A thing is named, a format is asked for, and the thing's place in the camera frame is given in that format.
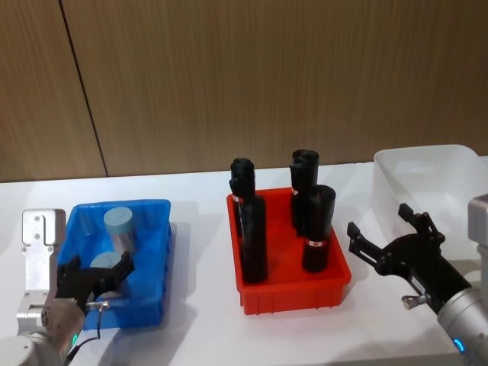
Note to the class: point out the black bag roll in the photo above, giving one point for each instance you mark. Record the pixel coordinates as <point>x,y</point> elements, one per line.
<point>318,228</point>
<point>243,179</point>
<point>254,244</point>
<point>305,171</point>

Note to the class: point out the white plastic bin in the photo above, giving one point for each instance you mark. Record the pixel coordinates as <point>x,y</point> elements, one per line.
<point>431,179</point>

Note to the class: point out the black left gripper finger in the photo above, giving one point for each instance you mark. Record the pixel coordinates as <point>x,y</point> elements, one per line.
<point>122,267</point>
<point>68,270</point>

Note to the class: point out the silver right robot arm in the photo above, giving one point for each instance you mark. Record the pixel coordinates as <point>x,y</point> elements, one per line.
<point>465,316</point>

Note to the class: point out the red plastic bin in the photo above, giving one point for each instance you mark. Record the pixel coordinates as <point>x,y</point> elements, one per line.
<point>282,289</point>

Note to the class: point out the grey-blue capped silver cylinder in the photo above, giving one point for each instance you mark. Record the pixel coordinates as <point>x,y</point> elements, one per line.
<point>103,261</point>
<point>120,225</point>

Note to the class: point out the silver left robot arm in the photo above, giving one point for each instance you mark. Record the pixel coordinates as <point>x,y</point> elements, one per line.
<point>36,267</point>

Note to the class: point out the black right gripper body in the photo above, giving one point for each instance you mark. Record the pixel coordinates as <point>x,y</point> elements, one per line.
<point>423,263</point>

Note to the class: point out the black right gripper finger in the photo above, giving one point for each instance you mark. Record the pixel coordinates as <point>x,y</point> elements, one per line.
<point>423,223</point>
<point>366,246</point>

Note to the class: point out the blue plastic bin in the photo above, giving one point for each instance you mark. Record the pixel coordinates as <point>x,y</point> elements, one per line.
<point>152,244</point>

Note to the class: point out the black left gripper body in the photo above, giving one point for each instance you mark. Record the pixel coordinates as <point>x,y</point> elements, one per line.
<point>85,284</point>

